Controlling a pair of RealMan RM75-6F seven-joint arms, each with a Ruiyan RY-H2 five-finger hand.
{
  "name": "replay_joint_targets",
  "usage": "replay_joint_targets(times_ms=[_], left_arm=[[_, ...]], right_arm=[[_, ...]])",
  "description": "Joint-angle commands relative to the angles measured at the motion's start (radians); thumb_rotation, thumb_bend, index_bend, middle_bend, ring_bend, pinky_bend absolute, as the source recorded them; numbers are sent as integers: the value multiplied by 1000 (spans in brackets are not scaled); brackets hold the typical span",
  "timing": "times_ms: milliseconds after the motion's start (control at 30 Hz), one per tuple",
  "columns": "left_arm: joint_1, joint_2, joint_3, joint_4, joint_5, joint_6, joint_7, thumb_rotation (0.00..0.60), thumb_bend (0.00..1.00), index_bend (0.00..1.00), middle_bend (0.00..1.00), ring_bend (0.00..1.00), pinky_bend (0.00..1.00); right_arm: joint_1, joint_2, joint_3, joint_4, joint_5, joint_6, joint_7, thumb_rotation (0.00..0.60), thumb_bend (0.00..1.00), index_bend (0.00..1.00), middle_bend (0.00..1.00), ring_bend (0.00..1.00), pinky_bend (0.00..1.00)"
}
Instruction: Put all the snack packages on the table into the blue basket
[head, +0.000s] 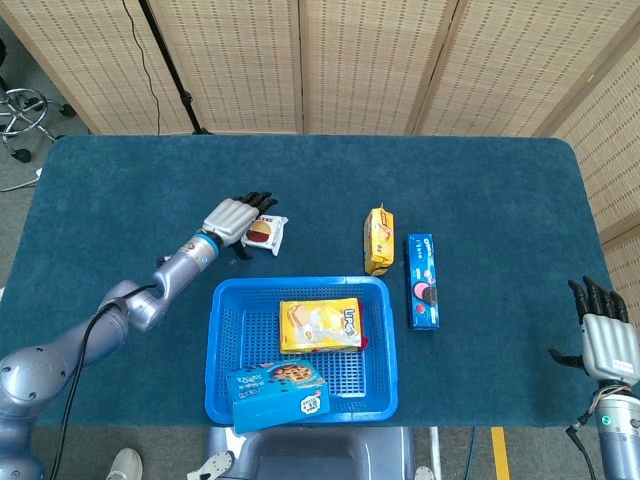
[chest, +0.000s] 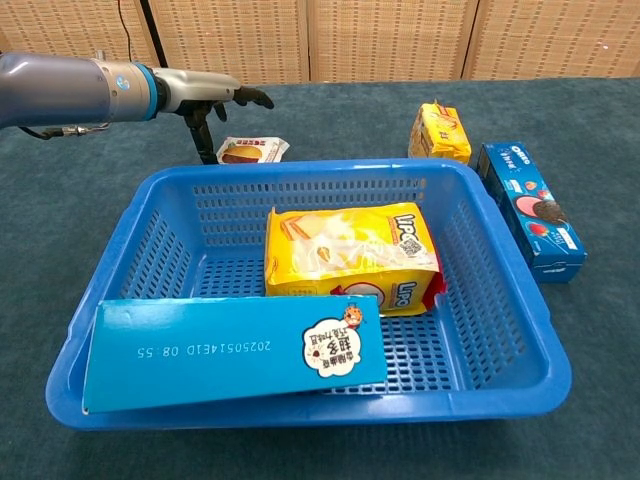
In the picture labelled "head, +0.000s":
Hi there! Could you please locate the yellow orange snack pack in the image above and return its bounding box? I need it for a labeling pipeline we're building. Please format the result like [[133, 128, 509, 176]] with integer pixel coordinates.
[[363, 202, 396, 277]]

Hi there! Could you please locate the small white burger snack packet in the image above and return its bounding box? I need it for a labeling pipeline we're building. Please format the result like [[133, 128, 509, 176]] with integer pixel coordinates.
[[240, 213, 290, 258]]

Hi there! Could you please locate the black stand pole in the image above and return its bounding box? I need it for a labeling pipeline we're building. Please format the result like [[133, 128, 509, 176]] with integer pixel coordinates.
[[137, 0, 214, 136]]

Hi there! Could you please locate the light blue cookie box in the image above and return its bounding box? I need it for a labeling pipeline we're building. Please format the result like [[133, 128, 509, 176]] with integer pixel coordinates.
[[224, 359, 332, 435]]

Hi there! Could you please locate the yellow red Lipo snack bag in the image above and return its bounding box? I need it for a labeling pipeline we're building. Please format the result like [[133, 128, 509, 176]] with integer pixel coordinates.
[[277, 297, 370, 355]]

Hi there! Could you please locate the yellow floor tape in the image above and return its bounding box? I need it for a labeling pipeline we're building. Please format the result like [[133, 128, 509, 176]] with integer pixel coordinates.
[[490, 427, 511, 480]]

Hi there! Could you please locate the bamboo folding screen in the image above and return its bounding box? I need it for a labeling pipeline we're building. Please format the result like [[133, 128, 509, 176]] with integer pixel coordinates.
[[0, 0, 640, 311]]

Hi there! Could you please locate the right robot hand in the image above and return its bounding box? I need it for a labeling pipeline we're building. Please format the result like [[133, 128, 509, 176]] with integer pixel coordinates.
[[548, 274, 640, 391]]

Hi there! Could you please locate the blue perforated plastic basket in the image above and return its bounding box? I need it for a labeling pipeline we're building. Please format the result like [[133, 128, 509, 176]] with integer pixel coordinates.
[[204, 274, 400, 425]]

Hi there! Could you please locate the thin black hanging cable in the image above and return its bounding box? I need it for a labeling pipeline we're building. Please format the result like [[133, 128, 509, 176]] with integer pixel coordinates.
[[122, 0, 161, 135]]

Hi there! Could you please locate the white sneaker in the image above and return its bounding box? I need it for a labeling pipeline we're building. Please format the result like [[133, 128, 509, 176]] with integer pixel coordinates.
[[105, 447, 144, 480]]

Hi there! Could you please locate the chrome office chair base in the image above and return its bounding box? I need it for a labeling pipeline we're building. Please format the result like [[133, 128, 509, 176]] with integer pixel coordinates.
[[0, 87, 77, 162]]

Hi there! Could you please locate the dark blue Oreo box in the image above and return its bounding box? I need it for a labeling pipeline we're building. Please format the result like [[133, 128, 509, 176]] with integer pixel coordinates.
[[404, 232, 442, 331]]

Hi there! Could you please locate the white floor cable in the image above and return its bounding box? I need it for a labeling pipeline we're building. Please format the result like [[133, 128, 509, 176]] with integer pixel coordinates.
[[0, 167, 44, 194]]

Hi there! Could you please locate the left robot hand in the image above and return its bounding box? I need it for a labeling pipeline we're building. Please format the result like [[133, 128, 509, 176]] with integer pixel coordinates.
[[202, 191, 279, 260]]

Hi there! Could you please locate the blue floor cable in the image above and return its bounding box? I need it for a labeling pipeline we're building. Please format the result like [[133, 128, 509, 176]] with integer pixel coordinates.
[[462, 427, 476, 480]]

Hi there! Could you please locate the white floor strip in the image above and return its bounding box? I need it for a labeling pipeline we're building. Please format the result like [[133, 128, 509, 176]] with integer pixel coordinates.
[[429, 427, 444, 480]]

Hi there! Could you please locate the teal table mat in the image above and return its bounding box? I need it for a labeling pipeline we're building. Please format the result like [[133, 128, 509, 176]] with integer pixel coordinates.
[[0, 134, 626, 429]]

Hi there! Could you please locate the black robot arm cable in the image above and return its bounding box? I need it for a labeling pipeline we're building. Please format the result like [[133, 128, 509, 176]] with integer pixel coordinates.
[[47, 282, 159, 480]]

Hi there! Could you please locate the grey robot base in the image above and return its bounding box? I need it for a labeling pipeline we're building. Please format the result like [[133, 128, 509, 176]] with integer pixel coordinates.
[[187, 427, 436, 480]]

